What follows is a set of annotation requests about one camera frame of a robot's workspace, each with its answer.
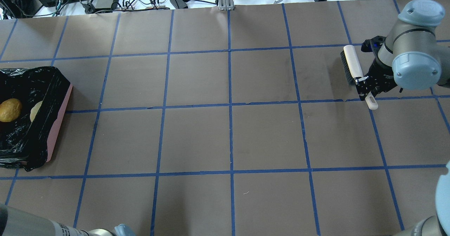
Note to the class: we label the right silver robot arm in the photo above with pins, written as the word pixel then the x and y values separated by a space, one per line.
pixel 408 57

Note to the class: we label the pink bin with black bag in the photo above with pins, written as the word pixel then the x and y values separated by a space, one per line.
pixel 28 141

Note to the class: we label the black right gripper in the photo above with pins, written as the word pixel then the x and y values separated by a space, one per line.
pixel 383 75

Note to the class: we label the beige hand brush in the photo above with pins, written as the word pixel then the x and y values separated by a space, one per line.
pixel 355 76

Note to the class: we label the yellow potato toy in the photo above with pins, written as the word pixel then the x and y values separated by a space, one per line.
pixel 10 110

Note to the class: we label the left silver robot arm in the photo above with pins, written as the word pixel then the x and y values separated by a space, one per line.
pixel 14 222

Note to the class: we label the pale curved peel piece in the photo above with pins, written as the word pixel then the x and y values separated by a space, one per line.
pixel 34 111

